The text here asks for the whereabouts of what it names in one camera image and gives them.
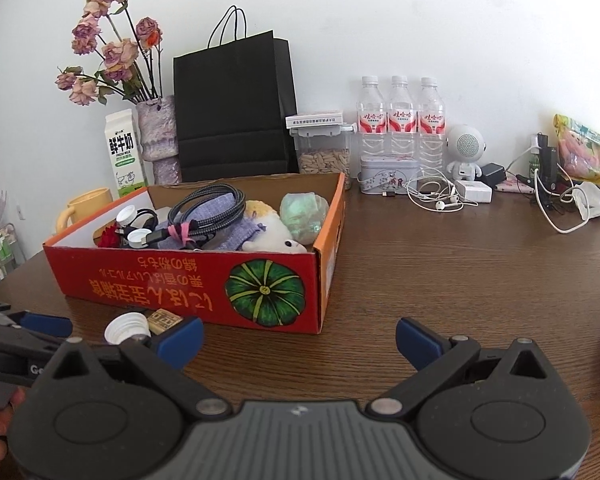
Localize large white jar lid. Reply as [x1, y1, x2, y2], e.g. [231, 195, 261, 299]
[104, 312, 150, 346]

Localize black cable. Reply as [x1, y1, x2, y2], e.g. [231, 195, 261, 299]
[144, 182, 248, 248]

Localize purple fabric pouch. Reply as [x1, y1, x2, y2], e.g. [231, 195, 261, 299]
[156, 191, 259, 252]

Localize red artificial rose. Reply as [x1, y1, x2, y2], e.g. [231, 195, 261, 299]
[97, 226, 121, 248]

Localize yellow white hamster plush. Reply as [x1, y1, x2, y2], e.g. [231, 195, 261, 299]
[242, 200, 306, 254]

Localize plastic bag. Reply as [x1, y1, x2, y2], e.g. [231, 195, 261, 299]
[279, 192, 329, 245]

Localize small white bottle cap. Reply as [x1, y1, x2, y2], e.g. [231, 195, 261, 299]
[116, 205, 137, 228]

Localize small wooden stamp block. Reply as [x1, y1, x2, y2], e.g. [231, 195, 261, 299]
[147, 309, 183, 336]

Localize red cardboard box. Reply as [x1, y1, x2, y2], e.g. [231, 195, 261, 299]
[44, 174, 346, 334]

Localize yellow ceramic mug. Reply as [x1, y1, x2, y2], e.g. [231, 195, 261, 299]
[56, 188, 112, 233]

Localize white charger adapter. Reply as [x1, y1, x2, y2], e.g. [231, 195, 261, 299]
[455, 180, 493, 204]

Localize white tin box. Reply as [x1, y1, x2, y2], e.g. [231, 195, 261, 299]
[358, 155, 420, 196]

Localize white round robot toy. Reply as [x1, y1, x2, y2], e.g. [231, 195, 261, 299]
[446, 125, 486, 181]

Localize clear seed container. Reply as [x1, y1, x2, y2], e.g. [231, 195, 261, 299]
[290, 125, 356, 190]

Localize water bottle left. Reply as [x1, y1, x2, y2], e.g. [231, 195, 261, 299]
[358, 76, 387, 156]

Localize water bottle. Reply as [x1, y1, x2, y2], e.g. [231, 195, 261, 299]
[418, 77, 446, 176]
[358, 76, 387, 156]
[388, 76, 418, 159]

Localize white milk carton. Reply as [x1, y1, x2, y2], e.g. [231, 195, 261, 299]
[105, 108, 147, 197]

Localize water bottle middle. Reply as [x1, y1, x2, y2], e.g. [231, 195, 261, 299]
[388, 76, 418, 159]

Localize purple textured vase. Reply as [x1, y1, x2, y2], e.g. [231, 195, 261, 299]
[136, 96, 182, 185]

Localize water bottle right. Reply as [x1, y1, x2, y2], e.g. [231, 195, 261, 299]
[418, 77, 446, 176]

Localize black paper shopping bag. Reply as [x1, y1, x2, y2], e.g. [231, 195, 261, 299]
[173, 32, 299, 182]

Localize flat box on container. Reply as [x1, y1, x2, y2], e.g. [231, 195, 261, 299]
[286, 110, 343, 129]

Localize colourful snack packet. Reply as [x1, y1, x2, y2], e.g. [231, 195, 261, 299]
[553, 114, 600, 185]

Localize dried pink roses bouquet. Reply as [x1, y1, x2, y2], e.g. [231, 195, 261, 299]
[55, 0, 163, 106]

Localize white wired earphones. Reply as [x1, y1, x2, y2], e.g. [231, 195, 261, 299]
[405, 169, 479, 214]

